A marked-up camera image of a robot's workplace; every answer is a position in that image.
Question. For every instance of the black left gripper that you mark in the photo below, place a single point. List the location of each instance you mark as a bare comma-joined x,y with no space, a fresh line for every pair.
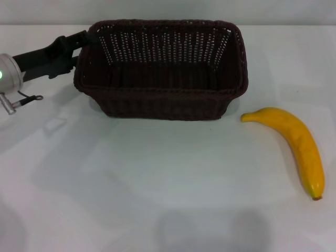
52,60

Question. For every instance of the dark brown woven basket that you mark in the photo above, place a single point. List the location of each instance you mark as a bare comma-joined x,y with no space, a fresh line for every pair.
162,102

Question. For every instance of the yellow banana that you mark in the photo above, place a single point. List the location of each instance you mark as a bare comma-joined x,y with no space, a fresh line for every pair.
302,139

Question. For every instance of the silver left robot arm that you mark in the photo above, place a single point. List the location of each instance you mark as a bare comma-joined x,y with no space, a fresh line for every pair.
8,72

